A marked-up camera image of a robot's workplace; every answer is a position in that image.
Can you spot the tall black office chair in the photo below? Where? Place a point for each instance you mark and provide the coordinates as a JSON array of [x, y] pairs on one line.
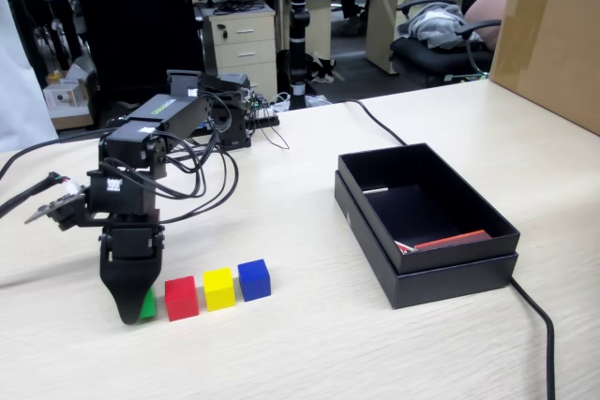
[[136, 20]]

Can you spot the black open box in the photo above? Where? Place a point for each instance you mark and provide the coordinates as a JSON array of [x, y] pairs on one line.
[[450, 285]]

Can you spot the green wooden cube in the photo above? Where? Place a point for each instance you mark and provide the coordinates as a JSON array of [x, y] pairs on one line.
[[149, 306]]

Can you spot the beige drawer cabinet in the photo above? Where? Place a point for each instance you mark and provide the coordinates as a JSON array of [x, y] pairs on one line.
[[244, 44]]

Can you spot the large cardboard box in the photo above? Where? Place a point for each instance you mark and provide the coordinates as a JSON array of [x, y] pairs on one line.
[[553, 53]]

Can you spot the black vertical pole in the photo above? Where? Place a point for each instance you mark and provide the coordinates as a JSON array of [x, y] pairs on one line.
[[299, 20]]

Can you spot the black white shoes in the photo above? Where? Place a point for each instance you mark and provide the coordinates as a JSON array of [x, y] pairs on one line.
[[323, 69]]

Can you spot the yellow wooden cube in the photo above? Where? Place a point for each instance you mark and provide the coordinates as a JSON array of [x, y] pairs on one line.
[[219, 292]]

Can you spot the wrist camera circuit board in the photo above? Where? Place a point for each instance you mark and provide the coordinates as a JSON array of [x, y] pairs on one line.
[[56, 205]]

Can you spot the black box tray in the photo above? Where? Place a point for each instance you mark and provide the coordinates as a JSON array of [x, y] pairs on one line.
[[459, 255]]

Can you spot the grey crumpled clothing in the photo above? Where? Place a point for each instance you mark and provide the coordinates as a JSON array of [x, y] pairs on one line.
[[440, 25]]

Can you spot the blue wooden cube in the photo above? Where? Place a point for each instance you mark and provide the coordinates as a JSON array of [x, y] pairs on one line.
[[254, 283]]

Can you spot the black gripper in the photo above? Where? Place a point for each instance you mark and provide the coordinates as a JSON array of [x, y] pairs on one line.
[[133, 243]]

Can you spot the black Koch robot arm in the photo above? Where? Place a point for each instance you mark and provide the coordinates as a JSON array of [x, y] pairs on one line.
[[187, 119]]

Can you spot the red wooden cube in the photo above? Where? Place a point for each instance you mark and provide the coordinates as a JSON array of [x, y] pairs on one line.
[[182, 301]]

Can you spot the person in white shirt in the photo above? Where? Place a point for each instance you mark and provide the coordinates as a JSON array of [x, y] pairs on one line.
[[19, 67]]

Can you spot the white product box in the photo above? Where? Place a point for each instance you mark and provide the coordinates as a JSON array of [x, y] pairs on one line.
[[63, 98]]

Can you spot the black office chair with armrests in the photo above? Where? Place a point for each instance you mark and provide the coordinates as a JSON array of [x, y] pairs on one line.
[[422, 58]]

